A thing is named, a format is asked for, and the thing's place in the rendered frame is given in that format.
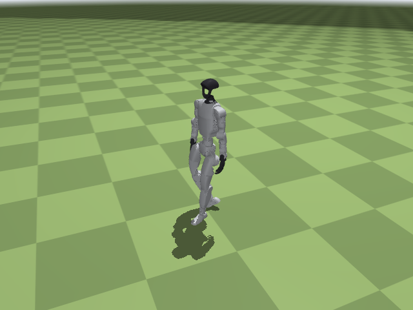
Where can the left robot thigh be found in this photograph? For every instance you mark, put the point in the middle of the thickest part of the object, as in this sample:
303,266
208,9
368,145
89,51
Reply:
207,170

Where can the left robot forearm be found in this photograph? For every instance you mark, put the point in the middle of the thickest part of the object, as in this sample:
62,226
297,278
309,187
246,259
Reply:
223,146

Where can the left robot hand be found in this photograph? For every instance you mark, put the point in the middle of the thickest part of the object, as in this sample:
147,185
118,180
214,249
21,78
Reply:
221,165

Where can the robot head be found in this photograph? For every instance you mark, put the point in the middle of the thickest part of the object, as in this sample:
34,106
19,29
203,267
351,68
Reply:
209,84

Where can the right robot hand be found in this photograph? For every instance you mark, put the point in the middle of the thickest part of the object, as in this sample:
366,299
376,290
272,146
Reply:
192,142

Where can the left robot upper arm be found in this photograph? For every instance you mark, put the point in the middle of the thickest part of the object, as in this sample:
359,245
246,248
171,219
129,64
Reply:
220,114

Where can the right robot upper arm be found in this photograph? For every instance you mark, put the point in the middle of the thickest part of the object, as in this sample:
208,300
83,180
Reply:
194,120

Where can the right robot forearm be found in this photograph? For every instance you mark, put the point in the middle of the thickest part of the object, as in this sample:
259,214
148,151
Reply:
194,133

